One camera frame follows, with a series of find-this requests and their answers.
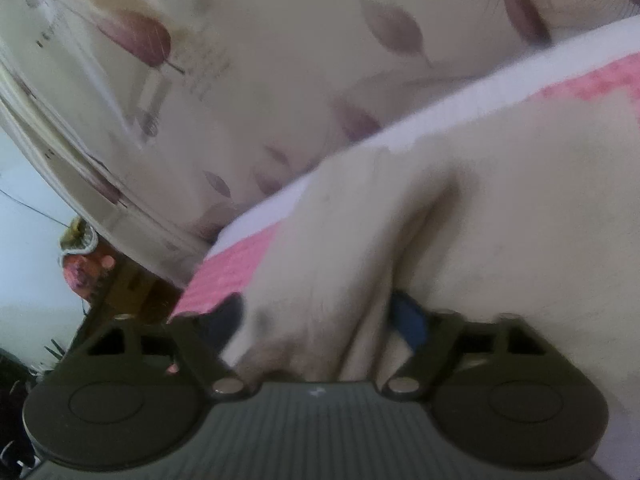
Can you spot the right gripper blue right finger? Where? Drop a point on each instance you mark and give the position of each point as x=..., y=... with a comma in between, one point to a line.
x=422, y=330

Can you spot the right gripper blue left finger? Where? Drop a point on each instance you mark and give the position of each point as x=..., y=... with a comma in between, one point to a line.
x=216, y=327

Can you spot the beige knit sweater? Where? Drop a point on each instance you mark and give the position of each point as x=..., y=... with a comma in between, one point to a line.
x=531, y=211

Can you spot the cluttered side shelf items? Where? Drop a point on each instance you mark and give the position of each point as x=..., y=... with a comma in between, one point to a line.
x=111, y=282

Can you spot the beige leaf print curtain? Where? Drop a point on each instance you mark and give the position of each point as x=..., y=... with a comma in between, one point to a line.
x=161, y=121

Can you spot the pink checkered bed sheet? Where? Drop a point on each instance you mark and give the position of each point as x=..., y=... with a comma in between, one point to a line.
x=585, y=67

